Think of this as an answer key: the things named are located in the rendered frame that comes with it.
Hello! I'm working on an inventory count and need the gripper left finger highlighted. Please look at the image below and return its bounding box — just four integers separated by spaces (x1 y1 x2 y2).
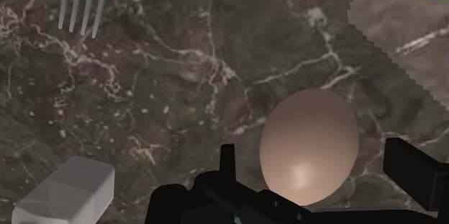
144 143 313 224

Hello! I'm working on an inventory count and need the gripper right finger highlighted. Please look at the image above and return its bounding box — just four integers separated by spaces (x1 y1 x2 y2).
382 137 449 213

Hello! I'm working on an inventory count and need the brown egg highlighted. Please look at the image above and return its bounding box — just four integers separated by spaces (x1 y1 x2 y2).
259 87 360 207

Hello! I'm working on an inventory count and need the clear rectangular glass block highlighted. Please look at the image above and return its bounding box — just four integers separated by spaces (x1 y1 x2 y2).
11 155 117 224

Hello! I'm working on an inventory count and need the silver fork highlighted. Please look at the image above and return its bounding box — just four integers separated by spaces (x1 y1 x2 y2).
57 0 112 40

